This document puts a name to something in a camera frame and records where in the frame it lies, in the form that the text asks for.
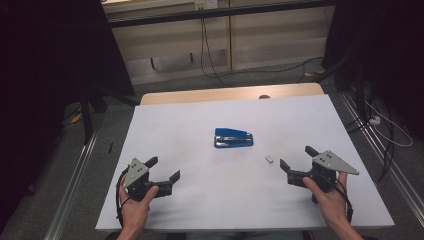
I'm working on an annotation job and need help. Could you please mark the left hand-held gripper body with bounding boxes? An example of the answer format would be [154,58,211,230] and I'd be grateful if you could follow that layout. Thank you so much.
[123,157,159,201]

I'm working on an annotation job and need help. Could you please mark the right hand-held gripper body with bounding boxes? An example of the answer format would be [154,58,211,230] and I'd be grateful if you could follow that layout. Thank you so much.
[311,150,360,194]

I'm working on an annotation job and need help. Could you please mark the blue stapler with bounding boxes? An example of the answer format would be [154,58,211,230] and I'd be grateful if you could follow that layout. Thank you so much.
[213,127,254,149]

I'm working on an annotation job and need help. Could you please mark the person's left hand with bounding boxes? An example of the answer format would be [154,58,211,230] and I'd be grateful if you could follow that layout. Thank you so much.
[119,174,160,230]

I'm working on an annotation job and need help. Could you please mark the person's right hand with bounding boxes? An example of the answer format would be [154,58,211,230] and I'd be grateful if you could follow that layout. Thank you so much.
[303,172,350,228]

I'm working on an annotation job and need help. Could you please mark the white table cover sheet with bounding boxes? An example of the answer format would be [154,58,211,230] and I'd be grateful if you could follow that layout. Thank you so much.
[95,94,395,232]

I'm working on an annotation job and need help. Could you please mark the black metal stand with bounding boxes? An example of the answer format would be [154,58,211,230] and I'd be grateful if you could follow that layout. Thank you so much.
[313,53,368,124]
[79,84,138,145]

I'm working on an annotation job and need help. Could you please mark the wooden table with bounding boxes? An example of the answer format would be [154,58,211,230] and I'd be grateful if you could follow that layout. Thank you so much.
[139,82,325,106]

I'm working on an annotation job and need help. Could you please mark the beige wooden cabinet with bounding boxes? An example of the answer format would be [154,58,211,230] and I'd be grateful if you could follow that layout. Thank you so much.
[101,0,336,86]

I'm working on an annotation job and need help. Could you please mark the black curtain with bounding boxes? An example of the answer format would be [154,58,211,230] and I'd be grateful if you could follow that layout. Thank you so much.
[321,0,424,141]
[0,0,136,231]

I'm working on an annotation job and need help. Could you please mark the black horizontal bar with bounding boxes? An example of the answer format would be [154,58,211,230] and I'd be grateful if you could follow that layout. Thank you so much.
[108,0,336,29]

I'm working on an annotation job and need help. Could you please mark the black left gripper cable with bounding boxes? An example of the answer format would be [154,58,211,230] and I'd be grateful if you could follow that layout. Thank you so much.
[115,166,132,228]

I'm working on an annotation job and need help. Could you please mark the black floor cables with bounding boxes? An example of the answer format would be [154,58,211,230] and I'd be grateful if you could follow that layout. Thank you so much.
[344,83,397,184]

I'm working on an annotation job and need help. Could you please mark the aluminium floor rail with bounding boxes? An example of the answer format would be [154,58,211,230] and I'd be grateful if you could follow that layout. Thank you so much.
[338,91,424,228]
[43,129,99,240]

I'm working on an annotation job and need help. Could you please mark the white floor cable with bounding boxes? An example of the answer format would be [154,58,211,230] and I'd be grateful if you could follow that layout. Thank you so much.
[363,99,414,148]

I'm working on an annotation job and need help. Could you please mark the black hanging cable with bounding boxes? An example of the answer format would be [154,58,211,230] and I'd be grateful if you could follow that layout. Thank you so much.
[199,17,325,88]

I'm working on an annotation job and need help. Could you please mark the white wall socket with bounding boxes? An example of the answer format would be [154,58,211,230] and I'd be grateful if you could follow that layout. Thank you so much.
[194,0,219,10]

